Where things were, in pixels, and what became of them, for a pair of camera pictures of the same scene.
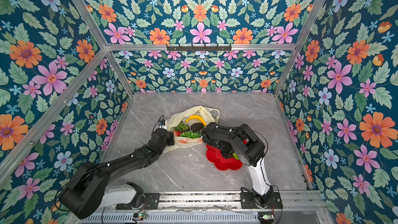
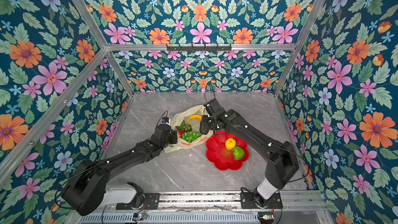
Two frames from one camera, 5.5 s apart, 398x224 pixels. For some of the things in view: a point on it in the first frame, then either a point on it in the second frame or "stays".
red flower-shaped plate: (221, 163) stays
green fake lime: (179, 127) stays
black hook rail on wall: (198, 47) stays
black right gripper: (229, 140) to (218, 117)
